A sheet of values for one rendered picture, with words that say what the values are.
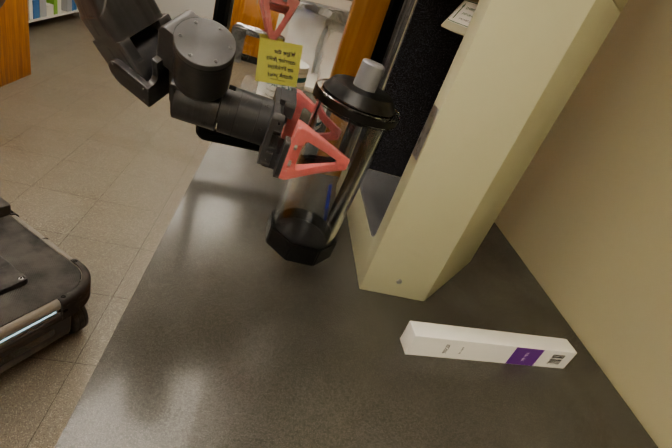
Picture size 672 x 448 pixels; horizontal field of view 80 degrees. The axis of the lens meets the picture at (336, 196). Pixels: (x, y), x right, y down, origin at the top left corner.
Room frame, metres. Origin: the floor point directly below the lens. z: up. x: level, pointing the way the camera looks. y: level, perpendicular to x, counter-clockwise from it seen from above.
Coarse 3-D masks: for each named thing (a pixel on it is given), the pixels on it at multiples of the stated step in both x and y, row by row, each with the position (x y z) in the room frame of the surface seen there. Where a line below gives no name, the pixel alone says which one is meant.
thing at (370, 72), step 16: (368, 64) 0.46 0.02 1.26; (336, 80) 0.46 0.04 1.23; (352, 80) 0.49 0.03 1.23; (368, 80) 0.46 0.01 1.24; (336, 96) 0.44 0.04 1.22; (352, 96) 0.44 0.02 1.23; (368, 96) 0.44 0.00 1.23; (384, 96) 0.48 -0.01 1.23; (368, 112) 0.43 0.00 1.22; (384, 112) 0.45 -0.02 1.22
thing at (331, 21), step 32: (256, 0) 0.70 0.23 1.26; (288, 0) 0.72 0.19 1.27; (320, 0) 0.74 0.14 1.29; (352, 0) 0.76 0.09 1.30; (384, 0) 0.77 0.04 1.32; (256, 32) 0.71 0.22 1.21; (288, 32) 0.73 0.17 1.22; (320, 32) 0.74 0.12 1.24; (352, 32) 0.76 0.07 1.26; (256, 64) 0.71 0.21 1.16; (288, 64) 0.73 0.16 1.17; (320, 64) 0.75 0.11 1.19; (352, 64) 0.77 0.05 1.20
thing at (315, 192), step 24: (312, 120) 0.45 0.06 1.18; (336, 120) 0.43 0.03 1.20; (384, 120) 0.44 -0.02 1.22; (336, 144) 0.43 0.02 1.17; (360, 144) 0.44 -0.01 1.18; (360, 168) 0.45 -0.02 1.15; (288, 192) 0.45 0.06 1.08; (312, 192) 0.43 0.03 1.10; (336, 192) 0.44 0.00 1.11; (288, 216) 0.44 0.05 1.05; (312, 216) 0.43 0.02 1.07; (336, 216) 0.45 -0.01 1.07; (312, 240) 0.44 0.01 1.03
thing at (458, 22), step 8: (464, 0) 0.65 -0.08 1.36; (472, 0) 0.62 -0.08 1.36; (464, 8) 0.62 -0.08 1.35; (472, 8) 0.61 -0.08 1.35; (456, 16) 0.62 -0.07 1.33; (464, 16) 0.61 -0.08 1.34; (472, 16) 0.60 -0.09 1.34; (448, 24) 0.62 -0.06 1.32; (456, 24) 0.61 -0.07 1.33; (464, 24) 0.60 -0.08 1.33; (456, 32) 0.60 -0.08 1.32; (464, 32) 0.59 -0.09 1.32
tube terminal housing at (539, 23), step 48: (480, 0) 0.52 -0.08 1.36; (528, 0) 0.50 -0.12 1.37; (576, 0) 0.51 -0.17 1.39; (624, 0) 0.66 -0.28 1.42; (480, 48) 0.49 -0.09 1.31; (528, 48) 0.51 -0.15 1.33; (576, 48) 0.55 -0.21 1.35; (480, 96) 0.50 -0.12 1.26; (528, 96) 0.51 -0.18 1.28; (432, 144) 0.49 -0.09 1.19; (480, 144) 0.51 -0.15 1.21; (528, 144) 0.60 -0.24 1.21; (432, 192) 0.50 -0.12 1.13; (480, 192) 0.51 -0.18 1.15; (384, 240) 0.49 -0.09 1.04; (432, 240) 0.51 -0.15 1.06; (480, 240) 0.66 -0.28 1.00; (384, 288) 0.50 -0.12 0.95; (432, 288) 0.52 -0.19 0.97
